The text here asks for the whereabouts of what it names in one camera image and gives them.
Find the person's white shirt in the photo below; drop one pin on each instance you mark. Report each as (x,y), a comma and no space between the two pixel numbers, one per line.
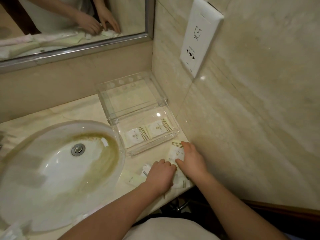
(172,229)

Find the metal sink drain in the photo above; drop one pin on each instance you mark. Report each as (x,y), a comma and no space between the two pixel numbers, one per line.
(78,149)

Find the white plastic wrapping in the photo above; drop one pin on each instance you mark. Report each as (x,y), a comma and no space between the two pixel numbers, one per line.
(13,232)

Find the white ceramic sink basin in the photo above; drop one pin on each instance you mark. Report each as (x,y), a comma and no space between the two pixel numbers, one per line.
(57,177)

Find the metal pipe under counter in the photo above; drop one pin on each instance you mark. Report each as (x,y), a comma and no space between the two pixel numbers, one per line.
(180,205)

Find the pale yellow flat packet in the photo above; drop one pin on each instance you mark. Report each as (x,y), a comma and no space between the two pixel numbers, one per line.
(133,178)

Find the small white wrapped packet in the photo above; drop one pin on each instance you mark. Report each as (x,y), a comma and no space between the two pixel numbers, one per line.
(146,169)

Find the person's right hand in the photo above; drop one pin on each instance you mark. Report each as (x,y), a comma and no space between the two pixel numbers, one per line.
(196,163)

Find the person's right thumb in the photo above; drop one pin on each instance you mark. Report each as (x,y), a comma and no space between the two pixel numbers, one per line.
(180,163)

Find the person's left hand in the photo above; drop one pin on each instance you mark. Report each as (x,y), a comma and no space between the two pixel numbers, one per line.
(160,177)

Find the metal-framed wall mirror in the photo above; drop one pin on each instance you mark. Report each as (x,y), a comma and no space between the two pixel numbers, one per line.
(72,24)

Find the person's left forearm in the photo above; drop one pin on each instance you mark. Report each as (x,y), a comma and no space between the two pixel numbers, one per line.
(112,214)

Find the white wall socket plate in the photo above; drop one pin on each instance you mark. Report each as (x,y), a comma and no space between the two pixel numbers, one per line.
(200,34)

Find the white gold-striped sachet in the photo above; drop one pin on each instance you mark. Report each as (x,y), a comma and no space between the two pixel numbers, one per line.
(182,182)
(135,135)
(175,150)
(159,127)

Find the person's right forearm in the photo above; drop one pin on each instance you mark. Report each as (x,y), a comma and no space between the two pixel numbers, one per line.
(232,212)

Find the clear acrylic tray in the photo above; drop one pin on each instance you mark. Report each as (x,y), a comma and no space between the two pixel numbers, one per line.
(146,132)

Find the clear acrylic holder with holes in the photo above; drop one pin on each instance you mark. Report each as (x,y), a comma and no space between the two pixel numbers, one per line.
(130,94)

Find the brown wooden rail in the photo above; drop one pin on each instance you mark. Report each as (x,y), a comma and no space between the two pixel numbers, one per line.
(282,209)

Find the person's left fingers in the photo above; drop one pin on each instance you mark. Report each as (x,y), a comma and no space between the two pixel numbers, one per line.
(163,165)

